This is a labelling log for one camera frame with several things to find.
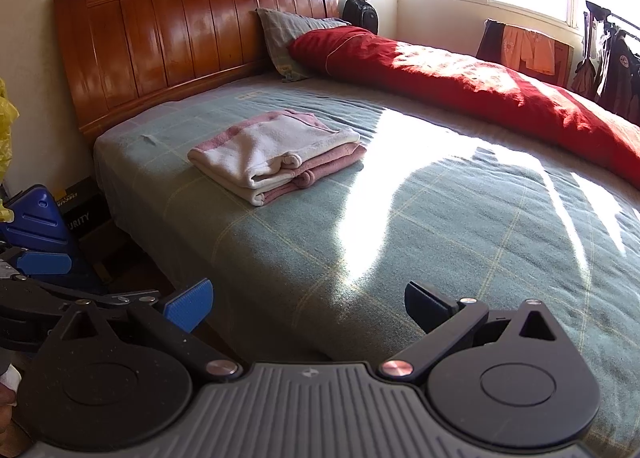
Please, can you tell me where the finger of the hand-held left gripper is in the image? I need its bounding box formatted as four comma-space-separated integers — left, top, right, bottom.
0, 246, 74, 275
0, 275, 162, 311

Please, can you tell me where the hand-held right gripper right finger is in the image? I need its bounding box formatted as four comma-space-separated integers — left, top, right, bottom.
377, 280, 558, 384

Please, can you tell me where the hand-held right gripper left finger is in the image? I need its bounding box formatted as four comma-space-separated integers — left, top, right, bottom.
60, 278, 244, 384

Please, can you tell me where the pink and white sweater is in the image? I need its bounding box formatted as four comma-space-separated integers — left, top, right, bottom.
187, 109, 368, 207

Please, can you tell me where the person's left hand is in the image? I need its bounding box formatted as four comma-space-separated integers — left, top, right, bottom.
0, 364, 25, 444

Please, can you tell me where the blue plastic object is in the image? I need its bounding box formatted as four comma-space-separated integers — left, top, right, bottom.
0, 187, 101, 291

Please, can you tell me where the black cardboard box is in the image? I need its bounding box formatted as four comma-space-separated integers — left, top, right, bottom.
54, 177, 109, 239

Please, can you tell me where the yellow plastic bag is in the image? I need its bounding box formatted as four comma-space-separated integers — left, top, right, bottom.
0, 78, 21, 225

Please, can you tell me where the red duvet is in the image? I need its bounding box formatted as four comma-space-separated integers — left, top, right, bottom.
287, 26, 640, 189

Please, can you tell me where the wooden headboard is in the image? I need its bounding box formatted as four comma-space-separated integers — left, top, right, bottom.
52, 0, 341, 141

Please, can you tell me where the dark cloth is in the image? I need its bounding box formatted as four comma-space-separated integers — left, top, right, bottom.
476, 20, 506, 64

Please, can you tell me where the orange cloth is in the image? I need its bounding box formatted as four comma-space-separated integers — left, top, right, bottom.
501, 25, 557, 76

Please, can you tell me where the grey pillow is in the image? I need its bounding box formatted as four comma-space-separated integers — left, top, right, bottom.
256, 8, 351, 83

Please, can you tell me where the dark hanging bag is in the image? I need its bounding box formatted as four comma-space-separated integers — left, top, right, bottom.
570, 0, 602, 99

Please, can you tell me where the black backpack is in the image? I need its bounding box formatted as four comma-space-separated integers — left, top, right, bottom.
341, 0, 380, 36

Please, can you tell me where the black jacket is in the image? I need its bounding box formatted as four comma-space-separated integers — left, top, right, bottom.
595, 28, 640, 115

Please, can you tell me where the metal drying rack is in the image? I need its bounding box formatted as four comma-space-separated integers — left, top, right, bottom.
585, 0, 640, 34

